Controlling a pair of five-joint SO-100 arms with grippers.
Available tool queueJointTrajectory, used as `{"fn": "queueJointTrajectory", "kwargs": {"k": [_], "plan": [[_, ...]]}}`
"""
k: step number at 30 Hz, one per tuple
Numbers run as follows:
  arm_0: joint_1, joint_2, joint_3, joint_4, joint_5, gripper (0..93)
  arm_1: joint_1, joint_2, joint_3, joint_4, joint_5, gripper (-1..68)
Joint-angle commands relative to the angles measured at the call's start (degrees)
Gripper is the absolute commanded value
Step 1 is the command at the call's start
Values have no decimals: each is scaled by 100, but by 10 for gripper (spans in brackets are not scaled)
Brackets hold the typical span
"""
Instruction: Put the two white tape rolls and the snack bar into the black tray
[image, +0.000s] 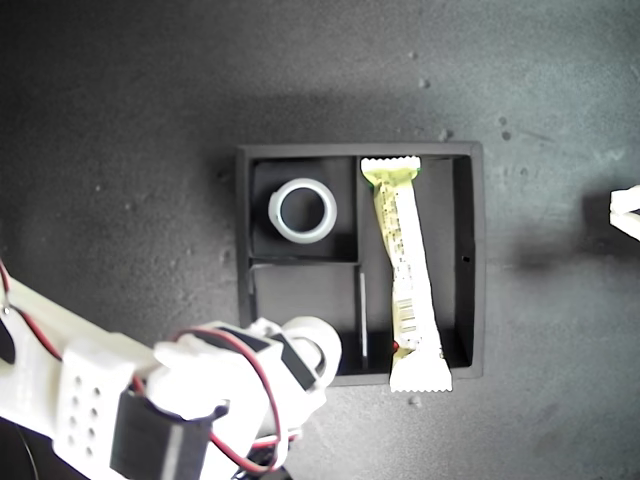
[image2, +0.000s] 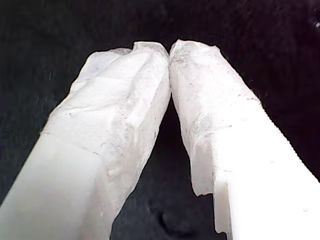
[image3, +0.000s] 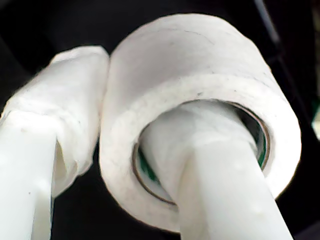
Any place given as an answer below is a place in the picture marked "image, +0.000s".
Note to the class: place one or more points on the small white tape roll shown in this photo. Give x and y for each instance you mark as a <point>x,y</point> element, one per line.
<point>320,327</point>

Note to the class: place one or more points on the cream snack bar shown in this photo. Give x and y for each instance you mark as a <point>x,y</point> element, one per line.
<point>407,250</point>

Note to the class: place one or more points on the large white tape roll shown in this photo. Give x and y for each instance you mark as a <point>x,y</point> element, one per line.
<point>275,212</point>

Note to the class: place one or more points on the black compartment tray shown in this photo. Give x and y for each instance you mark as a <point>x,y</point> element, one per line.
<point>310,290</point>

